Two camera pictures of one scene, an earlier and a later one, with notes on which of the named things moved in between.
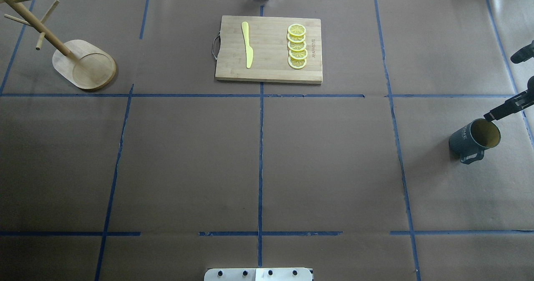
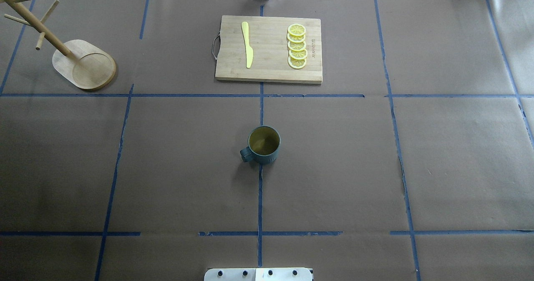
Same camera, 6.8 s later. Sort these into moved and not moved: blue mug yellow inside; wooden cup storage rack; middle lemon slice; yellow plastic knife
Moved: blue mug yellow inside
Not moved: yellow plastic knife; wooden cup storage rack; middle lemon slice
